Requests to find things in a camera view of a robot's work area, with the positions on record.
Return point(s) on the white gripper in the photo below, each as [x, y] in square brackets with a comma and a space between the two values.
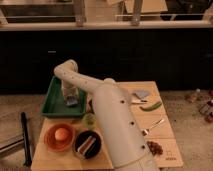
[68, 89]

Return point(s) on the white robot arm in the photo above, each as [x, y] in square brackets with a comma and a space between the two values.
[125, 143]

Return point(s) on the green plastic tray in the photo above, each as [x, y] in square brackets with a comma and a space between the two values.
[54, 105]

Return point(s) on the dark metal can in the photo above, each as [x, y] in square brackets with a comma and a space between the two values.
[90, 106]

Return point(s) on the green cup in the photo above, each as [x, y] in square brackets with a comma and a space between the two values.
[89, 121]

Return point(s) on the orange round fruit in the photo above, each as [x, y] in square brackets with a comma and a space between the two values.
[61, 134]

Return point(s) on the orange bowl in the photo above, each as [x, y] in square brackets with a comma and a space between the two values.
[59, 146]

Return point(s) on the striped food in bowl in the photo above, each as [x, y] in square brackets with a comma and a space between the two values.
[86, 145]

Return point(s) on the kitchen knife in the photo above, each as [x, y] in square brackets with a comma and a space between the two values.
[138, 101]

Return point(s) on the black bar on floor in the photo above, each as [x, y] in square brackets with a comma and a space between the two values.
[28, 160]

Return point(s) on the bottle on floor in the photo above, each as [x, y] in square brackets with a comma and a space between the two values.
[193, 96]

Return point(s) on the items on floor right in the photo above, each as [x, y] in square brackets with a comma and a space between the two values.
[207, 109]

